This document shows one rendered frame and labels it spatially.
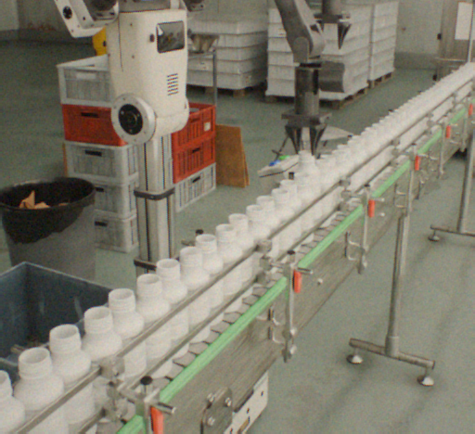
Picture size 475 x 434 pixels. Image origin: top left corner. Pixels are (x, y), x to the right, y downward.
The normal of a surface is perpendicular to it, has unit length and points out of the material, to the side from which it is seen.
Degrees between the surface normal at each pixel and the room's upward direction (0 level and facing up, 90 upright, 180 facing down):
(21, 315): 90
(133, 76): 101
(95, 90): 90
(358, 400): 0
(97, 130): 90
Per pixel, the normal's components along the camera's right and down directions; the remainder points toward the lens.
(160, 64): 0.87, 0.17
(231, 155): -0.46, 0.48
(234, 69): -0.52, 0.29
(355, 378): 0.00, -0.94
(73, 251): 0.70, 0.30
